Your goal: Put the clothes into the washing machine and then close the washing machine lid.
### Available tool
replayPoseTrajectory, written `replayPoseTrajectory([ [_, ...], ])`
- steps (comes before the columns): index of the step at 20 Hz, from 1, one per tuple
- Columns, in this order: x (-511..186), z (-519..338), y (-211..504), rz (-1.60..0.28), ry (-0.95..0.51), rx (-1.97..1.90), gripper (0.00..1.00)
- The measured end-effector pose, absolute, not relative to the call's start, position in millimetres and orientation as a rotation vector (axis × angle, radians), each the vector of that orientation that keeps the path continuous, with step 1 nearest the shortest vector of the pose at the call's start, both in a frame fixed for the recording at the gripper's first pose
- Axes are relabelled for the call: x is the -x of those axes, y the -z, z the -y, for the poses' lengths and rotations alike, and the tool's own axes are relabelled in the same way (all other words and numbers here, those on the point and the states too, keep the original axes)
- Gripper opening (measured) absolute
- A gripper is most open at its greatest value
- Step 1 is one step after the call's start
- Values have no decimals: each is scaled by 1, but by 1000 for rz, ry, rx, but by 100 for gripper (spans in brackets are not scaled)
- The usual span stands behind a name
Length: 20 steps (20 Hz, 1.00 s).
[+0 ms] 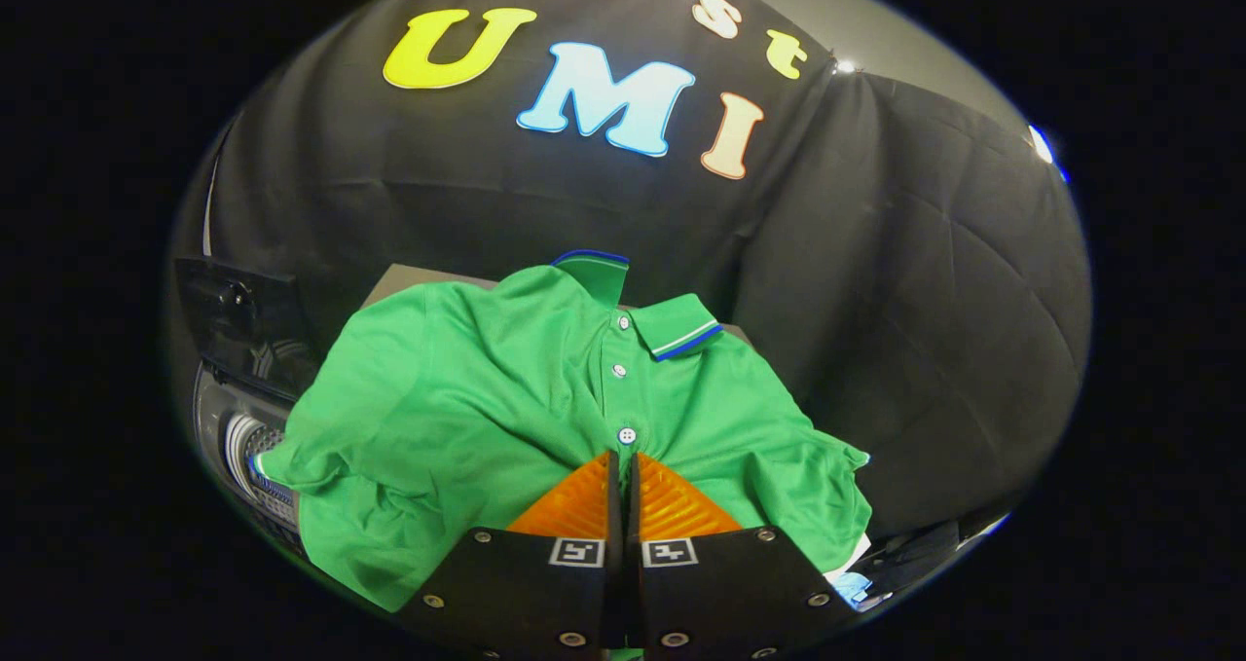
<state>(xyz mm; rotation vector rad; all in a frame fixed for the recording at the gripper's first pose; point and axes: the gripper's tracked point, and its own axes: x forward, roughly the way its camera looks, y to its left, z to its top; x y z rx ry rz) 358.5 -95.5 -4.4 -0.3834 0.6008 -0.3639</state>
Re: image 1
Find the green polo shirt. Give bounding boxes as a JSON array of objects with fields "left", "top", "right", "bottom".
[{"left": 255, "top": 249, "right": 872, "bottom": 613}]

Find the silver cabinet with black top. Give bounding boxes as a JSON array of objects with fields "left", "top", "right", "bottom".
[{"left": 362, "top": 263, "right": 758, "bottom": 349}]

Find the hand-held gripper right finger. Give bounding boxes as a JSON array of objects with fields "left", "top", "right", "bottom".
[{"left": 623, "top": 452, "right": 862, "bottom": 661}]

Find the black backdrop cloth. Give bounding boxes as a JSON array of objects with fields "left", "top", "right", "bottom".
[{"left": 165, "top": 0, "right": 1093, "bottom": 550}]

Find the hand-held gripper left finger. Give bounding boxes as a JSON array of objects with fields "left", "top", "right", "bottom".
[{"left": 394, "top": 450, "right": 624, "bottom": 661}]

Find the dark washing machine lid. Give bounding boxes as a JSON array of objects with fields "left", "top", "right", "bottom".
[{"left": 175, "top": 257, "right": 324, "bottom": 404}]

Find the grey washing machine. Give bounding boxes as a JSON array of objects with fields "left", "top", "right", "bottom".
[{"left": 193, "top": 359, "right": 311, "bottom": 557}]

